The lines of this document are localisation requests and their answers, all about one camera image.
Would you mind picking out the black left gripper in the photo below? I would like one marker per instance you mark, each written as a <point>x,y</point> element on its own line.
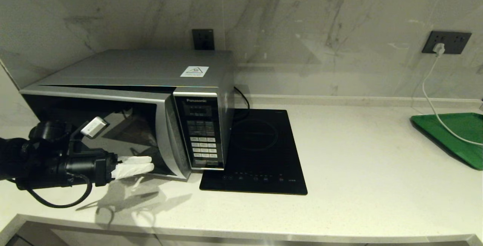
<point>86,166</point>

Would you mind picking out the black microwave control panel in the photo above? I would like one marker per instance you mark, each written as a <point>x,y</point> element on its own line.
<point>200,125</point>

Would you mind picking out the silver Panasonic microwave oven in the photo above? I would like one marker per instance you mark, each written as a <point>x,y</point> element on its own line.
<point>132,68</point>

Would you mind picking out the white warning sticker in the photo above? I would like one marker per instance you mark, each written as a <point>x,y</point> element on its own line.
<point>194,71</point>

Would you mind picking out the black induction cooktop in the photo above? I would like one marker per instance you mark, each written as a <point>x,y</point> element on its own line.
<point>264,136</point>

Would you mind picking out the white power plug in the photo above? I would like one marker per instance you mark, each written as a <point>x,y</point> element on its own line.
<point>439,49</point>

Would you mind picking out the green plastic tray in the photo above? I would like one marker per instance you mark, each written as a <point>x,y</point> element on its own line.
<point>464,140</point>

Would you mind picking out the small black wall socket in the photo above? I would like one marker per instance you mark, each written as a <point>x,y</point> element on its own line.
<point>203,39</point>

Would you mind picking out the wide black wall socket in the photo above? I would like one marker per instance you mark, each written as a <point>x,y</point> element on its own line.
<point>458,42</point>

